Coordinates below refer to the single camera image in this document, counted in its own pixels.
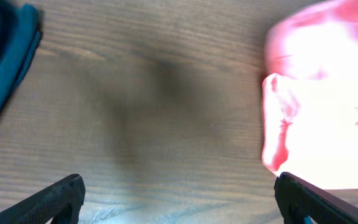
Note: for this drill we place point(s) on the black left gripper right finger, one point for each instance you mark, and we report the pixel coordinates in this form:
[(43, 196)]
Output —
[(301, 202)]

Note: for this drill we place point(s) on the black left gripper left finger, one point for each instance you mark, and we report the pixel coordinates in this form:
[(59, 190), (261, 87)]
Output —
[(59, 203)]

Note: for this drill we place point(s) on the pink t-shirt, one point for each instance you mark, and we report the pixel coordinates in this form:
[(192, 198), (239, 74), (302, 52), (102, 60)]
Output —
[(310, 95)]

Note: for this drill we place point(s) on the navy blue folded t-shirt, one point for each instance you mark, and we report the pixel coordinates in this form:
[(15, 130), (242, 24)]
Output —
[(19, 38)]

